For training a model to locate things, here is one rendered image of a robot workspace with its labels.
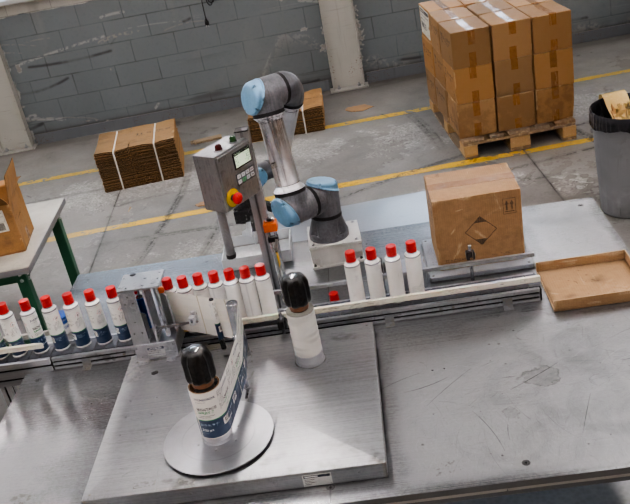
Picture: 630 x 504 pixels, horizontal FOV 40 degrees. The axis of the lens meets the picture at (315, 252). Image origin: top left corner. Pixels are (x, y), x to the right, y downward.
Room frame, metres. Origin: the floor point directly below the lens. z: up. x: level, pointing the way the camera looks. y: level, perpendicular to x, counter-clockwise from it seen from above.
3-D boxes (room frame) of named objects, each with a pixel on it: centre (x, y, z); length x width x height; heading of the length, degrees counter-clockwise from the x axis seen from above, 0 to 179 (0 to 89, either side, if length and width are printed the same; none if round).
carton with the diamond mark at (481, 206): (2.74, -0.58, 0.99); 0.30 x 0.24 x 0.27; 85
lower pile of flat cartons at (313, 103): (7.10, 0.01, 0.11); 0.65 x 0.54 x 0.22; 85
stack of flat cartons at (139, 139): (6.64, 1.22, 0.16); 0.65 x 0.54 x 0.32; 93
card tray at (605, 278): (2.39, -0.87, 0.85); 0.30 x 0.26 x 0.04; 84
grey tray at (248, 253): (3.08, 0.22, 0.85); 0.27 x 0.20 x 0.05; 86
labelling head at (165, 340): (2.43, 0.56, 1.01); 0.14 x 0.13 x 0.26; 84
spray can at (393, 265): (2.45, -0.24, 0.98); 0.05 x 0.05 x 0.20
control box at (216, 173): (2.58, 0.22, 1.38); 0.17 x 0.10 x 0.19; 139
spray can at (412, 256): (2.45, -0.31, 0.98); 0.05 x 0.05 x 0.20
